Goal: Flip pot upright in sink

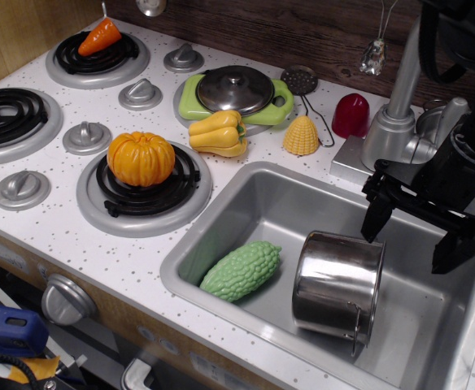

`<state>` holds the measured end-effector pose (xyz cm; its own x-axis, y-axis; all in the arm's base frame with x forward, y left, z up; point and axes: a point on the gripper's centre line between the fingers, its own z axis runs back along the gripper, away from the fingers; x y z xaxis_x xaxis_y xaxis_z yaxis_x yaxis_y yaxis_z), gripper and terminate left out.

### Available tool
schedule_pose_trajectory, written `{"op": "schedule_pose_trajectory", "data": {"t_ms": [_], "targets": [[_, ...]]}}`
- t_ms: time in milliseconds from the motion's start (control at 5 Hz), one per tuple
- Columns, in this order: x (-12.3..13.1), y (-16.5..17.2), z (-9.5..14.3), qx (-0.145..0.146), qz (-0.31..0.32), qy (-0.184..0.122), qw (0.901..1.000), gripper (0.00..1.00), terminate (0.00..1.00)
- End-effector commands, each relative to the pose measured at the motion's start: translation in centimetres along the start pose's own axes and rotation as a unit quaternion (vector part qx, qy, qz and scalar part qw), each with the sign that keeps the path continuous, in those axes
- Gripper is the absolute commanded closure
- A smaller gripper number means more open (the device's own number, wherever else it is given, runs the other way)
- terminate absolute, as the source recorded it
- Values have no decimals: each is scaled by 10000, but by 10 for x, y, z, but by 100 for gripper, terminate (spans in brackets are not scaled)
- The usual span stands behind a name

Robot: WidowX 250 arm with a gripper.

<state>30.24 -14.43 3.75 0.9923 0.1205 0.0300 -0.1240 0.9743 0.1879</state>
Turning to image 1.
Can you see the stainless steel pot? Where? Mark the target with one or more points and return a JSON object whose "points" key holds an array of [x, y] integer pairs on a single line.
{"points": [[336, 286]]}

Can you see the metal skimmer strainer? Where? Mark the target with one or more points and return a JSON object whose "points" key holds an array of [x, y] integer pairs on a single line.
{"points": [[301, 81]]}

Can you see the orange carrot toy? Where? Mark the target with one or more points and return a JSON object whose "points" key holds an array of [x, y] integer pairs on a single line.
{"points": [[102, 36]]}

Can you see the silver wall hook knob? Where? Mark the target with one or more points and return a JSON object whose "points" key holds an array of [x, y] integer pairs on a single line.
{"points": [[151, 8]]}

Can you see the hanging foil ornament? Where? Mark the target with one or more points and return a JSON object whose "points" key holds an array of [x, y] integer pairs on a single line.
{"points": [[373, 59]]}

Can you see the steel pot lid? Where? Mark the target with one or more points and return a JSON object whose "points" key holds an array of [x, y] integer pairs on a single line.
{"points": [[239, 88]]}

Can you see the silver oven front knob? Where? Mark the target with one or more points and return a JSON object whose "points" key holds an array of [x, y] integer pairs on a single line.
{"points": [[65, 303]]}

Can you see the silver knob front left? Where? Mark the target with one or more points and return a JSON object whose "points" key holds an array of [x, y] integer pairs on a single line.
{"points": [[23, 190]]}

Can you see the silver knob middle centre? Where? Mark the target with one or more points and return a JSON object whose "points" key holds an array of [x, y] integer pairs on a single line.
{"points": [[140, 96]]}

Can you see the red pepper toy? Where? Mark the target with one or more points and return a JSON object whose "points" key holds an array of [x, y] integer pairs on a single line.
{"points": [[351, 116]]}

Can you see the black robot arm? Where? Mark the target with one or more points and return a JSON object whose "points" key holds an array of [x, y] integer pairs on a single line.
{"points": [[447, 44]]}

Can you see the orange pumpkin toy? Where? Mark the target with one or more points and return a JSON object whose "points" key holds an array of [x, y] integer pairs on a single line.
{"points": [[141, 159]]}

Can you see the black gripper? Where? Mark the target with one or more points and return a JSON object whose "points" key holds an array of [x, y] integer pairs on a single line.
{"points": [[440, 191]]}

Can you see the back left stove burner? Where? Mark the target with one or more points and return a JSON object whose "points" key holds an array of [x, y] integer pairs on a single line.
{"points": [[115, 65]]}

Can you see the silver knob back centre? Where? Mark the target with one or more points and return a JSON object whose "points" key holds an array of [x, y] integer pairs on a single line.
{"points": [[183, 60]]}

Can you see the blue clamp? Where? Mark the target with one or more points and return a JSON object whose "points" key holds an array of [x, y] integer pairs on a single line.
{"points": [[22, 333]]}

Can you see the yellow bell pepper toy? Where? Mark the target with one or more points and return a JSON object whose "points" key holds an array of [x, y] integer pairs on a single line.
{"points": [[222, 133]]}

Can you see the silver oven door handle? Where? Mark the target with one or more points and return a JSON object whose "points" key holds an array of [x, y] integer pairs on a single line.
{"points": [[137, 375]]}

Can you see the green bitter gourd toy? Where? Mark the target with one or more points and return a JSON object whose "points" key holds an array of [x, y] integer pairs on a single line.
{"points": [[242, 271]]}

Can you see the green cutting board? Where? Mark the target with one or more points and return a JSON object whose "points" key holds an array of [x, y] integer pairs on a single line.
{"points": [[188, 108]]}

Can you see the yellow corn toy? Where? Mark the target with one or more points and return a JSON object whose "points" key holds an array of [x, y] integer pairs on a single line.
{"points": [[301, 137]]}

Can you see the silver knob middle left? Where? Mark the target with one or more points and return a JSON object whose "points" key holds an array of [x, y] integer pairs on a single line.
{"points": [[87, 138]]}

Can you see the front right stove burner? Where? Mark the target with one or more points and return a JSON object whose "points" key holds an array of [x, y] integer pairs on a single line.
{"points": [[130, 211]]}

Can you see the front left stove burner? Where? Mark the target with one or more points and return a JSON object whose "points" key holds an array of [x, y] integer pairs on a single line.
{"points": [[29, 120]]}

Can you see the silver toy faucet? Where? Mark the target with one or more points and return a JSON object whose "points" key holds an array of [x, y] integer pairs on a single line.
{"points": [[395, 133]]}

